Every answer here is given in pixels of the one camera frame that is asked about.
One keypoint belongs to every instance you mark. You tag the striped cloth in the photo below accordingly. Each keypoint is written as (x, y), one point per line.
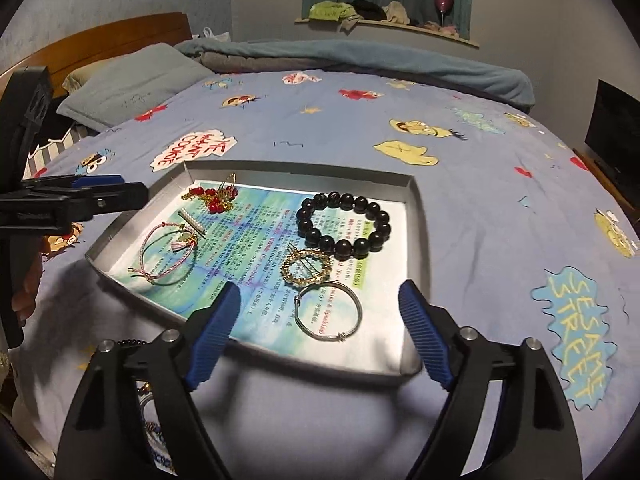
(50, 152)

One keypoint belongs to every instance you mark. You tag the red and gold ornament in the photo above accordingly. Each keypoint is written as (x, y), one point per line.
(215, 206)

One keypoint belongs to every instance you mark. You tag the green cloth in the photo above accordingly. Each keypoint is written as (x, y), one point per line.
(327, 10)

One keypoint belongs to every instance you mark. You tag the black cloth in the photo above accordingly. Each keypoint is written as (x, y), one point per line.
(367, 8)

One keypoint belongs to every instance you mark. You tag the pearl hair clip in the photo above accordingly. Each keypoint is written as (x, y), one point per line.
(192, 222)

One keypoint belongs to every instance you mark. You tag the beige cloth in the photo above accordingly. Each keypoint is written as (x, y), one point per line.
(397, 11)

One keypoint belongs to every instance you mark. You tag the folded blue duvet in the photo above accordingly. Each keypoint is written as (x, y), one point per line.
(350, 55)

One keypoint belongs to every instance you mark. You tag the gold round hair clip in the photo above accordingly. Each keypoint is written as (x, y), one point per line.
(287, 272)

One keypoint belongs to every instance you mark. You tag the black flat screen television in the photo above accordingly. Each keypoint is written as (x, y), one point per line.
(615, 125)

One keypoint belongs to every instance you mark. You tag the grey cardboard box tray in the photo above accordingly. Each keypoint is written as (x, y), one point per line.
(417, 260)

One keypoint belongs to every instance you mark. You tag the wooden television stand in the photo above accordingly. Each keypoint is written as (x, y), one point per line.
(610, 180)

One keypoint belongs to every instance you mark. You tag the blue cartoon printed bedsheet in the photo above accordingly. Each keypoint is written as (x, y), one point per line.
(475, 210)

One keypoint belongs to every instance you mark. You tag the yellowish pillow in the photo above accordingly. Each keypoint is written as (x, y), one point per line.
(80, 77)

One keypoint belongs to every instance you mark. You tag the wooden window sill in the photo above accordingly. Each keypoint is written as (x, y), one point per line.
(400, 27)

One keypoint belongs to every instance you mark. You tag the white plastic bag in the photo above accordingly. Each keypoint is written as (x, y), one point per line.
(215, 35)

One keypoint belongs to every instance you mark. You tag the wooden headboard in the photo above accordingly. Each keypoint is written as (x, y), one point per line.
(100, 42)

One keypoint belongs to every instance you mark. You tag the grey blue pillow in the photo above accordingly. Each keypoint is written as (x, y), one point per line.
(135, 80)

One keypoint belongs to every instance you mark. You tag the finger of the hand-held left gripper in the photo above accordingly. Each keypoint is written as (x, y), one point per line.
(97, 181)
(101, 203)

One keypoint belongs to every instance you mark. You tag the silver bangle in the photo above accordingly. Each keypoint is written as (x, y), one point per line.
(335, 337)

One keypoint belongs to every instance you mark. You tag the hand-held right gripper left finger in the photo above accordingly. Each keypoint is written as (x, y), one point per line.
(215, 330)

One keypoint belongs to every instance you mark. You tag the person's left hand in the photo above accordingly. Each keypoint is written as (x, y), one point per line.
(30, 285)

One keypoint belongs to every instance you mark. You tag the pink cloth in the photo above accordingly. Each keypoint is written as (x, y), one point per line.
(440, 27)

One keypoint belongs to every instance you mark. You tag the blue green printed paper sheet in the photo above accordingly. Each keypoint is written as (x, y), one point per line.
(250, 260)

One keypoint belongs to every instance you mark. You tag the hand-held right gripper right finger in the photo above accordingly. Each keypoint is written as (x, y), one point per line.
(427, 335)

